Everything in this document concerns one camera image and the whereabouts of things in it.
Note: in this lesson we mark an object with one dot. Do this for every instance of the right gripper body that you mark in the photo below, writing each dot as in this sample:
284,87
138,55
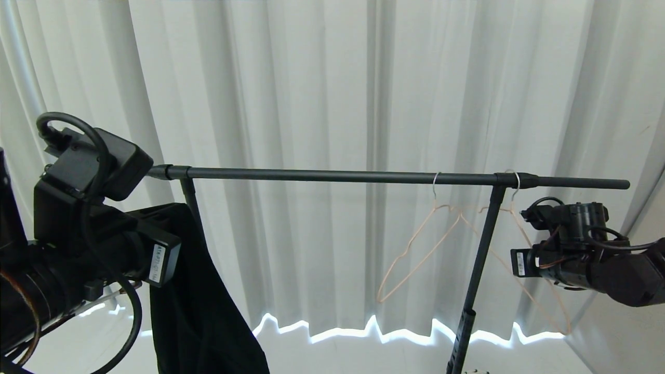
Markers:
566,267

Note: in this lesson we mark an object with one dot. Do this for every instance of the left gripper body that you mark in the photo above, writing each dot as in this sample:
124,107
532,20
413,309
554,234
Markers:
166,259

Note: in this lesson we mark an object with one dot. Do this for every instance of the pink clothes hanger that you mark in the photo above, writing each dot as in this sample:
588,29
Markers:
415,240
565,319

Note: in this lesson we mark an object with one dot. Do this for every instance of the black t-shirt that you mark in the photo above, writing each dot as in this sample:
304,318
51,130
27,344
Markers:
197,311

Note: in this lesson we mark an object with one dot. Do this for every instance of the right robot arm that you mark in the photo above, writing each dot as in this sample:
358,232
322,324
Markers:
634,275

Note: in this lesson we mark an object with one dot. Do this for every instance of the black clothes rack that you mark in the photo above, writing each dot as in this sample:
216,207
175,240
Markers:
337,176

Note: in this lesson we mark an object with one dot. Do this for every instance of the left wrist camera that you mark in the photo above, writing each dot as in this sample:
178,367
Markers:
119,161

